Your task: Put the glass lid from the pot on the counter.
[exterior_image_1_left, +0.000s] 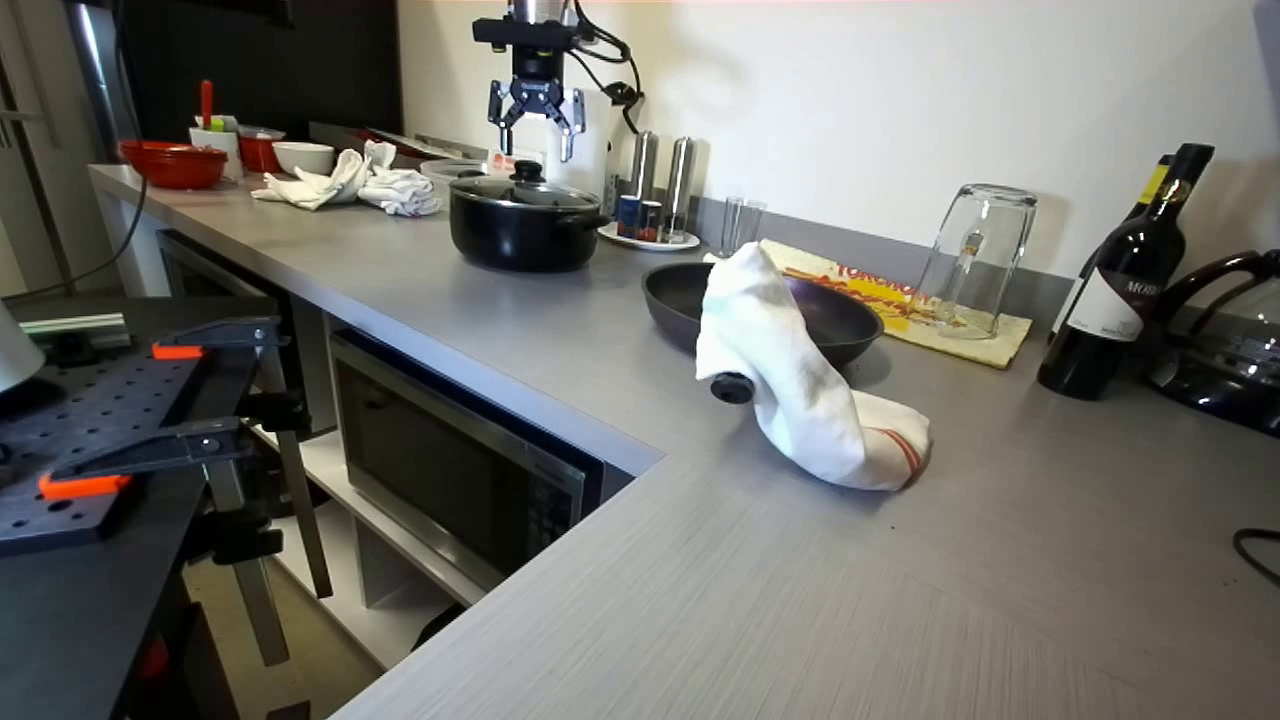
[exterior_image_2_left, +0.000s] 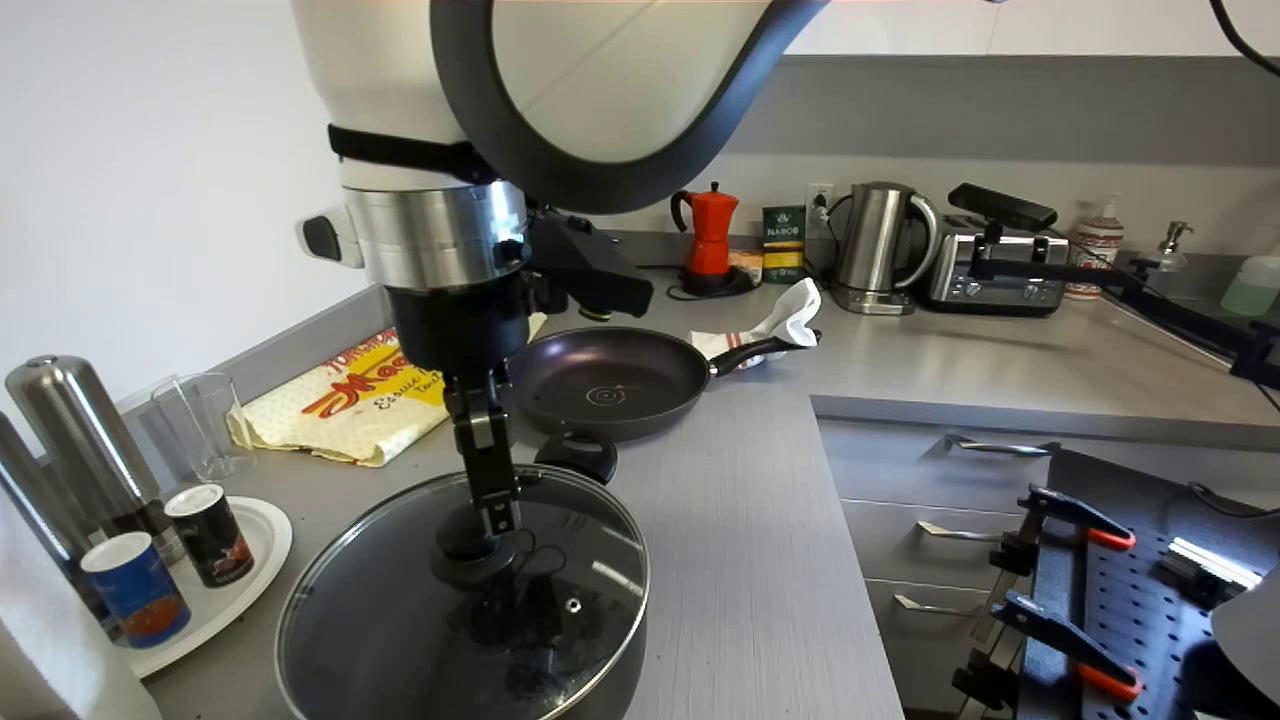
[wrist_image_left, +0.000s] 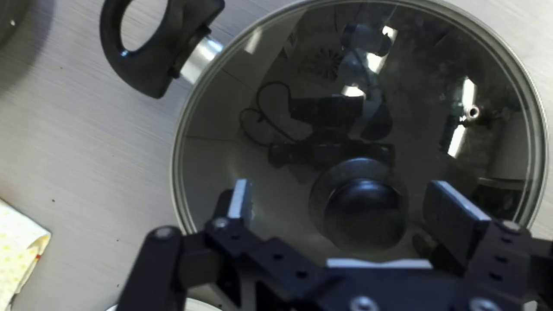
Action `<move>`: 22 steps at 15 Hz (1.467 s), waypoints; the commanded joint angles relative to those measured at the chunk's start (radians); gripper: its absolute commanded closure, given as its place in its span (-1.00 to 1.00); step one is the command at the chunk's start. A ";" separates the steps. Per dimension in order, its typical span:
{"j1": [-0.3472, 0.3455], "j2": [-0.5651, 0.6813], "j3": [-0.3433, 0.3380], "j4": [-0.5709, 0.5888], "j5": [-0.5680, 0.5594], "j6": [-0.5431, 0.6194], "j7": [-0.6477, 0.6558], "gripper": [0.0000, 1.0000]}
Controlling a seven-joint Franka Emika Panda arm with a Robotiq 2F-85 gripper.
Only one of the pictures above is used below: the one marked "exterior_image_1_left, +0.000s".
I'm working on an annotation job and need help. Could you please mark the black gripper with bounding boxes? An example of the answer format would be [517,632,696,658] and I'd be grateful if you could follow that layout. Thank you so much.
[486,27,591,168]

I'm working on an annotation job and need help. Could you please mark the glass pot lid black knob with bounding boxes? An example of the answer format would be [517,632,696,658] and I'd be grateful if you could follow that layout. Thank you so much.
[453,154,610,218]

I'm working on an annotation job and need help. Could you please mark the black cooking pot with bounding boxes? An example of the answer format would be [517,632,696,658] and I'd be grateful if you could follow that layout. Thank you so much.
[443,177,614,278]

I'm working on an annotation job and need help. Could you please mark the clear tumbler glass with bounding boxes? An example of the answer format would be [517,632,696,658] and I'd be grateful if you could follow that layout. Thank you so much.
[716,192,772,260]

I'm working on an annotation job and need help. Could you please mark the upturned clear drinking glass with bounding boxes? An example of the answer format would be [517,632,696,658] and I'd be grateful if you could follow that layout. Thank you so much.
[915,179,1046,339]

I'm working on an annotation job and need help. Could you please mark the blue orange shaker cup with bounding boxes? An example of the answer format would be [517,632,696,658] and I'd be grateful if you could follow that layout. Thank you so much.
[610,192,654,240]

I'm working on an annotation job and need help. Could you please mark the white round plate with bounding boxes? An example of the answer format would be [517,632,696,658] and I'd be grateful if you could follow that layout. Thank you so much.
[591,216,708,255]

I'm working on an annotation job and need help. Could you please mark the crumpled white cloth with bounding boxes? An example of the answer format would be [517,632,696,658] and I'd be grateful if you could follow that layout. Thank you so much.
[248,134,450,222]

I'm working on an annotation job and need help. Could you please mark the black frying pan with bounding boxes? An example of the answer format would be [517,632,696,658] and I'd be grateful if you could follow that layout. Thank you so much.
[642,260,887,406]

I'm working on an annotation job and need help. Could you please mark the white bowl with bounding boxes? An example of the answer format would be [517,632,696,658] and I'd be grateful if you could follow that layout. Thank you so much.
[270,134,341,179]

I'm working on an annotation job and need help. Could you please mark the small red bowl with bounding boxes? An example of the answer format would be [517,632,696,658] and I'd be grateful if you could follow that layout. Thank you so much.
[232,125,287,177]

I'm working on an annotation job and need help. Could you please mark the white utensil cup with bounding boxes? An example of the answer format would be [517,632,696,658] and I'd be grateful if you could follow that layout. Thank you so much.
[185,74,243,179]

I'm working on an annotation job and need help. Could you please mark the built-in oven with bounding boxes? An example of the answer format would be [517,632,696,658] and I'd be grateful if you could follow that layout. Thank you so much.
[329,329,601,591]

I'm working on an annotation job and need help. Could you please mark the large red bowl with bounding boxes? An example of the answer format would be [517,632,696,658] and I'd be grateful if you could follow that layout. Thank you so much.
[116,134,232,196]

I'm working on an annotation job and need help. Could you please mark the white kitchen towel red stripes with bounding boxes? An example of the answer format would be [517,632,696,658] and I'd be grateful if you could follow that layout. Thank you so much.
[690,236,935,500]

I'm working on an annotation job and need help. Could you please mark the black clamp orange grip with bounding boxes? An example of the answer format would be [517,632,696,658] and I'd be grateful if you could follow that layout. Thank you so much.
[31,406,299,672]
[144,312,341,604]

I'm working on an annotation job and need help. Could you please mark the yellow printed tea towel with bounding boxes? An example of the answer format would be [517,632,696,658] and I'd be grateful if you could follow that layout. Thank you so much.
[756,236,1042,375]

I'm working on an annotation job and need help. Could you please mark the black perforated mounting board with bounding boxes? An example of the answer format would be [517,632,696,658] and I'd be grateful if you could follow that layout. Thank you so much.
[0,348,215,561]

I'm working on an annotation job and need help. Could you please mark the white rounded dome object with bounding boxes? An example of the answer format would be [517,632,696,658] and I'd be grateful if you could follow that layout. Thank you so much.
[0,295,52,401]

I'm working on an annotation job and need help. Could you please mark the dark wine bottle white label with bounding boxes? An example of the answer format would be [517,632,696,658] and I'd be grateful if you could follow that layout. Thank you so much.
[1032,138,1221,404]

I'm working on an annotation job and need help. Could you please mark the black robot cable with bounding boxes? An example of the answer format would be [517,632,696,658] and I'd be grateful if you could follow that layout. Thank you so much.
[565,4,654,134]

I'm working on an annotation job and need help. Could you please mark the black power cable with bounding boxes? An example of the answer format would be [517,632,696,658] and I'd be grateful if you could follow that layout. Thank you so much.
[1230,523,1280,591]

